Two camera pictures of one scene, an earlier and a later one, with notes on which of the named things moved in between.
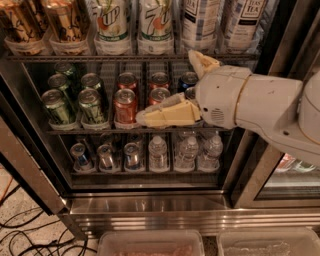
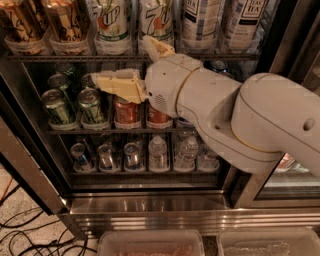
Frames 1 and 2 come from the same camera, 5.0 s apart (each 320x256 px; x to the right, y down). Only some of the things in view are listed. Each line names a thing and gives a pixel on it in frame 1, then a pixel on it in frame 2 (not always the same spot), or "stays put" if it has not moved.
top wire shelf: x=124 y=57 stays put
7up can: x=112 y=21 stays put
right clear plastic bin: x=300 y=241 stays put
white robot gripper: x=218 y=96 to x=165 y=81
